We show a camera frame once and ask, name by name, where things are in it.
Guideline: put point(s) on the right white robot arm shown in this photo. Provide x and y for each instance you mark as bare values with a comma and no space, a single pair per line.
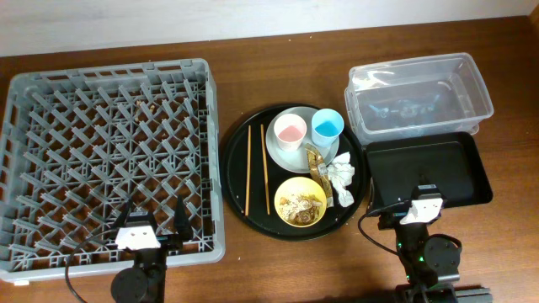
430,261

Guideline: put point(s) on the yellow plastic bowl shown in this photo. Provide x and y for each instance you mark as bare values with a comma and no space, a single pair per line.
301,186

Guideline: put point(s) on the blue plastic cup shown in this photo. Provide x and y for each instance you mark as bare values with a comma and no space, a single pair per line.
327,125

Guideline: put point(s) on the light grey round plate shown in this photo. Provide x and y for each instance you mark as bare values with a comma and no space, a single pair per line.
296,161

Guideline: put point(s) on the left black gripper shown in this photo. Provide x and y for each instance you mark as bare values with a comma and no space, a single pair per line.
169,242

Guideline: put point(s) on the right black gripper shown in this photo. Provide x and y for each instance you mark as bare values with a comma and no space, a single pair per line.
387,223

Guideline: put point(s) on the clear plastic bin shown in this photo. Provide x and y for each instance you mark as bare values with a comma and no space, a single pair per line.
414,97

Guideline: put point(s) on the black rectangular tray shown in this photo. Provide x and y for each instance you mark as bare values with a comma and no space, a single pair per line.
450,162

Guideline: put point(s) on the wooden chopstick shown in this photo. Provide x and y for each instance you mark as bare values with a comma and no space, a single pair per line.
248,171
265,170

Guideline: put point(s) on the food scraps pile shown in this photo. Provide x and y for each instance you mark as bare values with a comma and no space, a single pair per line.
300,210

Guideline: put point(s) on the white paper napkin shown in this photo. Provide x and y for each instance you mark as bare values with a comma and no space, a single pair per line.
340,174

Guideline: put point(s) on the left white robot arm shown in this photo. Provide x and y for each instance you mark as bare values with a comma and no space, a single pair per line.
144,281

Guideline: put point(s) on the round black serving tray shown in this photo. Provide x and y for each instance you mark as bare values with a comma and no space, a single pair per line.
233,176

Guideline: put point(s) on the pink plastic cup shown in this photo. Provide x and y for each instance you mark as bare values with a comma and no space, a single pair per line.
290,130

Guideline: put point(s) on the grey plastic dishwasher rack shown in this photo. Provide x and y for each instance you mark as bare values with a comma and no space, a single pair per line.
78,144

